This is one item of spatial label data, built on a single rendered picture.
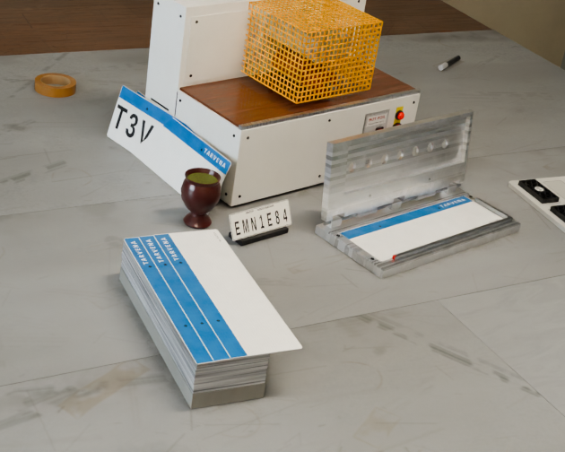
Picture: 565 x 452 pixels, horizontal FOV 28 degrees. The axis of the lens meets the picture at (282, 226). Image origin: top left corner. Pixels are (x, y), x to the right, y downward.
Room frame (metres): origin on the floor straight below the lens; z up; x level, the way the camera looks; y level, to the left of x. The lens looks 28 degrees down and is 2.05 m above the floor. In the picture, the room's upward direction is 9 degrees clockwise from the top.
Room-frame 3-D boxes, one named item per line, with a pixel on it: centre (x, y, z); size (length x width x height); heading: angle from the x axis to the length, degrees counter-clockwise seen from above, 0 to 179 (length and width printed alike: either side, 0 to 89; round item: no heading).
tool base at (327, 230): (2.19, -0.30, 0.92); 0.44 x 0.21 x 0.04; 134
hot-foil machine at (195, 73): (2.56, -0.01, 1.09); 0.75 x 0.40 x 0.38; 134
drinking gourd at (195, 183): (2.07, 0.18, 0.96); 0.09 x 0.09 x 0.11
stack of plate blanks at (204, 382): (1.66, 0.14, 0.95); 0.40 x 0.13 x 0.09; 28
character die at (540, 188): (2.47, -0.60, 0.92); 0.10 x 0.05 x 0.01; 30
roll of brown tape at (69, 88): (2.64, 0.63, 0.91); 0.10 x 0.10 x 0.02
